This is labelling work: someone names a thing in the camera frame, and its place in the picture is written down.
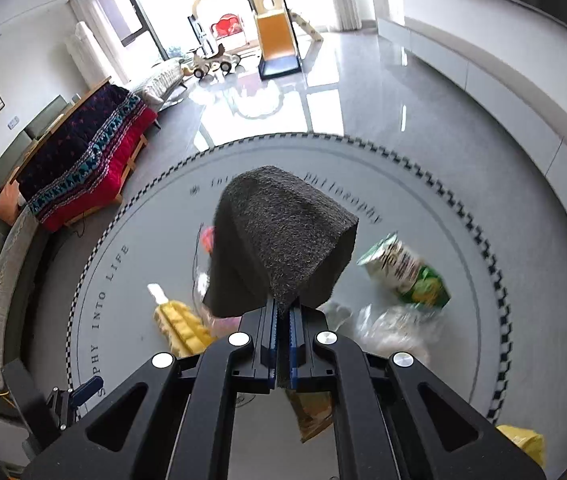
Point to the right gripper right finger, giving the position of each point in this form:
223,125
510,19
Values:
393,418

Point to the red toy seat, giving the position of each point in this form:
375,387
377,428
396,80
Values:
227,25

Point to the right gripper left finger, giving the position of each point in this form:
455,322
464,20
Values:
171,418

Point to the white floor air conditioner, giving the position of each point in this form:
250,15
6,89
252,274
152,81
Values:
89,58

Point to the dark grey towel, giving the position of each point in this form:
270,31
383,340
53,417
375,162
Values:
276,237

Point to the clear crumpled plastic bag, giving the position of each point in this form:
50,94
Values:
412,328

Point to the yellow plastic bag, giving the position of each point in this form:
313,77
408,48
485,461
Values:
527,440

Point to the brown snack bag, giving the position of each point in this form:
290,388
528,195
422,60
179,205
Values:
313,411

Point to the round grey printed rug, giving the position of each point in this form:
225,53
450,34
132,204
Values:
161,242

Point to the toy ride-on car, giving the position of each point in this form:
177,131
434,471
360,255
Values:
201,65

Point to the yellow snack bag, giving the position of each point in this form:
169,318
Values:
184,331

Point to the orange children slide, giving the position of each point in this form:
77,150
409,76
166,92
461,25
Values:
279,48

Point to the green white snack bag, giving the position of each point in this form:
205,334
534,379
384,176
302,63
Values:
395,265

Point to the bed with patterned blanket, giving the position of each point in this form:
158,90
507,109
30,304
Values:
79,164

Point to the orange cushion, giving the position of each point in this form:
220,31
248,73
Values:
11,203

